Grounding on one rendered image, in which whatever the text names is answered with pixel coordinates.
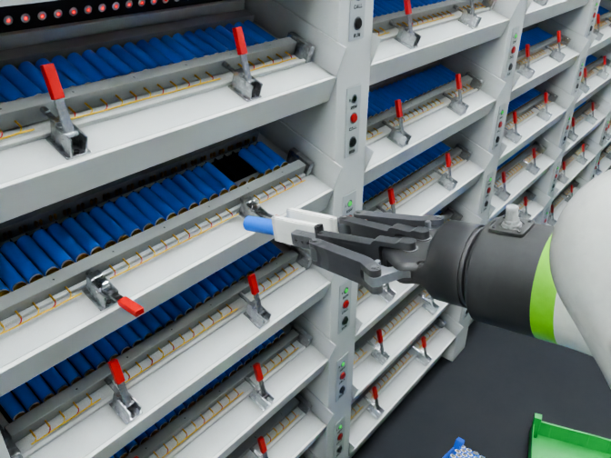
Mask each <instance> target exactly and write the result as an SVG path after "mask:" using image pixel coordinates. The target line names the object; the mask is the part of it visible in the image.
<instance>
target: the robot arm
mask: <svg viewBox="0 0 611 458"><path fill-rule="evenodd" d="M286 215H287V217H283V216H278V215H274V216H272V217H271V219H272V225H273V230H274V236H275V241H277V242H280V243H284V244H291V245H294V246H297V247H302V248H305V249H309V250H310V254H311V260H312V264H313V265H316V266H318V267H321V268H323V269H325V270H327V271H329V272H331V273H334V274H338V275H340V276H342V277H344V278H346V279H349V280H351V281H353V282H356V283H358V284H361V285H363V286H364V287H365V289H367V290H368V291H369V292H370V293H371V294H381V293H382V292H383V291H384V289H383V284H388V283H391V282H393V281H398V282H399V283H401V284H420V285H422V286H423V287H424V288H425V289H426V290H427V291H428V293H429V294H430V295H431V296H432V297H433V298H434V299H436V300H437V301H441V302H444V303H448V304H453V305H457V306H460V307H464V308H466V309H467V311H468V312H469V314H470V316H471V318H472V319H473V320H475V321H477V322H479V323H483V324H489V325H492V326H495V327H498V328H502V329H505V330H508V331H511V332H515V333H518V334H523V335H527V336H530V337H534V338H537V339H540V340H543V341H547V342H550V343H553V344H559V345H562V346H565V347H568V348H571V349H574V350H577V351H579V352H581V353H586V354H588V355H591V356H593V357H594V358H595V360H596V363H597V364H598V366H599V368H600V370H601V372H602V374H603V375H604V377H605V378H606V381H607V383H608V385H609V387H610V389H611V169H609V170H607V171H605V172H603V173H602V174H600V175H598V176H597V177H595V178H594V179H592V180H591V181H589V182H588V183H587V184H585V185H584V186H583V187H582V188H581V189H579V190H578V191H577V192H576V193H575V194H574V196H573V197H572V198H571V199H570V200H569V201H568V203H567V204H566V206H565V207H564V209H563V210H562V212H561V214H560V215H559V217H558V219H557V222H556V225H555V226H551V225H544V224H535V221H534V220H530V219H524V218H518V205H516V204H508V205H507V206H506V215H502V216H500V217H497V218H494V219H492V220H491V221H490V222H488V223H487V224H486V225H483V224H474V223H469V222H463V221H457V220H450V221H447V222H445V219H444V216H443V215H423V216H420V215H411V214H392V213H382V212H373V211H363V210H356V211H354V216H348V215H342V216H340V217H339V218H338V217H336V216H332V215H328V214H320V213H315V212H310V211H306V210H302V209H297V208H293V207H288V208H286ZM365 219H367V220H365Z"/></svg>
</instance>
